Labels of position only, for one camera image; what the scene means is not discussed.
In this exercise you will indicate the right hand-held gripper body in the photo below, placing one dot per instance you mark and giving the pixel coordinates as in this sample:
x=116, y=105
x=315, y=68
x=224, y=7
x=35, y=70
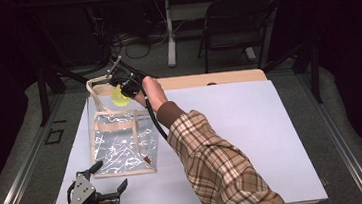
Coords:
x=123, y=75

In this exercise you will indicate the black metal stand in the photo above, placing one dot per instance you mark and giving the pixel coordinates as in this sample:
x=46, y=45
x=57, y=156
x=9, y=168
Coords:
x=43, y=95
x=313, y=69

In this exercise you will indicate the transparent bag with beige trim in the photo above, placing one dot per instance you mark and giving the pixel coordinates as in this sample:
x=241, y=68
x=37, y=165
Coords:
x=123, y=144

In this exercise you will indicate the black folding chair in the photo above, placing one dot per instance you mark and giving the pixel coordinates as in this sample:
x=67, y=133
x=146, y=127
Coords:
x=237, y=16

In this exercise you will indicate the white-legged table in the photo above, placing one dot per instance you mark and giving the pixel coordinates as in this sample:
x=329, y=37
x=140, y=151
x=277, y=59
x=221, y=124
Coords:
x=170, y=32

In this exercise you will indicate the white board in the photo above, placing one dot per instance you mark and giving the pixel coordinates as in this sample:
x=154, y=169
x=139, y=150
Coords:
x=246, y=142

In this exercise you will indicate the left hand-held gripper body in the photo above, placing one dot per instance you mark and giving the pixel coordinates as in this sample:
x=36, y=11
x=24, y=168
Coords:
x=83, y=194

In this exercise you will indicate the wooden table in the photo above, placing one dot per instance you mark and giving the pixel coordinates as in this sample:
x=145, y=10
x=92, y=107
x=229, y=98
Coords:
x=200, y=80

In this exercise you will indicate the person's right hand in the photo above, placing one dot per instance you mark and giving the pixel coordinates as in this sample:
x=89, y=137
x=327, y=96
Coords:
x=153, y=93

